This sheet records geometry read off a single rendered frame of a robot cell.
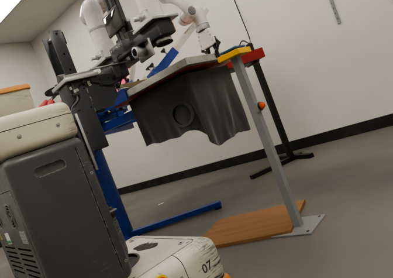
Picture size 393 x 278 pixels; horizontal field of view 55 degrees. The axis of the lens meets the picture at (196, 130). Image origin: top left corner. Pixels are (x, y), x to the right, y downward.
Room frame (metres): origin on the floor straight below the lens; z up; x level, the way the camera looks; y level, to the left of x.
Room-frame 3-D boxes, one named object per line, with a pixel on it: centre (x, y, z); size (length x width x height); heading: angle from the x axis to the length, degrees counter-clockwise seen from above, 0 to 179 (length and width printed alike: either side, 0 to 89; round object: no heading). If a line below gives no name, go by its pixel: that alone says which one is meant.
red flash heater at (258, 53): (3.54, -0.46, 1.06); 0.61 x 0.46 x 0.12; 111
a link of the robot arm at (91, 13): (1.92, 0.28, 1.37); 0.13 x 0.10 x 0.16; 22
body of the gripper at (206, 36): (2.13, -0.24, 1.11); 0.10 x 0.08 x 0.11; 51
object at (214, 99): (2.18, -0.18, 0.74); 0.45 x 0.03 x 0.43; 141
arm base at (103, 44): (1.91, 0.29, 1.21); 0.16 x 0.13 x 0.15; 129
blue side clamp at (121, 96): (2.30, 0.41, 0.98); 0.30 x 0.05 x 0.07; 51
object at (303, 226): (1.92, -0.32, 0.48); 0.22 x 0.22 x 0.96; 51
